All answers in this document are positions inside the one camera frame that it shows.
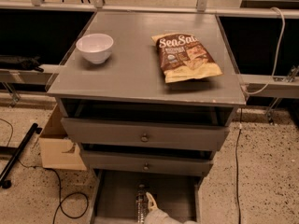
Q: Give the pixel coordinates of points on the grey top drawer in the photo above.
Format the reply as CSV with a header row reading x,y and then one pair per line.
x,y
138,134

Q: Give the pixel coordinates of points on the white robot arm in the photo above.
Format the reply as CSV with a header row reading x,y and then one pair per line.
x,y
177,222

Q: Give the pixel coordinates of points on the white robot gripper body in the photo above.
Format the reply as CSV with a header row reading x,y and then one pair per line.
x,y
159,216

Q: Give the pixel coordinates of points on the grey open bottom drawer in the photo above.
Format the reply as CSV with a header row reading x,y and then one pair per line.
x,y
117,192

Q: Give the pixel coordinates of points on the black cloth on rail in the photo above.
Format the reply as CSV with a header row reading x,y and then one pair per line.
x,y
20,63

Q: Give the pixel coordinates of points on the white ceramic bowl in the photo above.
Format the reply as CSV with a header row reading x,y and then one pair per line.
x,y
95,48

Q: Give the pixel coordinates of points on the grey middle drawer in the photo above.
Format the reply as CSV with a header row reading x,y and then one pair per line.
x,y
146,163

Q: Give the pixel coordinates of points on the brown sea salt chip bag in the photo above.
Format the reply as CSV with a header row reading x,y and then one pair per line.
x,y
183,57

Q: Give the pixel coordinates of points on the grey wooden drawer cabinet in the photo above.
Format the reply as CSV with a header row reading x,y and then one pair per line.
x,y
130,85

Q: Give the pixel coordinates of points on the black metal stand pole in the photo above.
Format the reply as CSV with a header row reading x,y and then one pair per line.
x,y
14,153

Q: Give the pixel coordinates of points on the metal barrier rail frame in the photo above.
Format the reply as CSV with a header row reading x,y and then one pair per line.
x,y
51,30

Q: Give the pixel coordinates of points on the cardboard box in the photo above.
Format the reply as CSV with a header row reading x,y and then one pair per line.
x,y
56,149

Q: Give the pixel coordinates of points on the clear plastic water bottle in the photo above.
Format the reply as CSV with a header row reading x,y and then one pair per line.
x,y
141,204

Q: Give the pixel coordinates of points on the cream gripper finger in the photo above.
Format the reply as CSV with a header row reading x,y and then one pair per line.
x,y
152,205

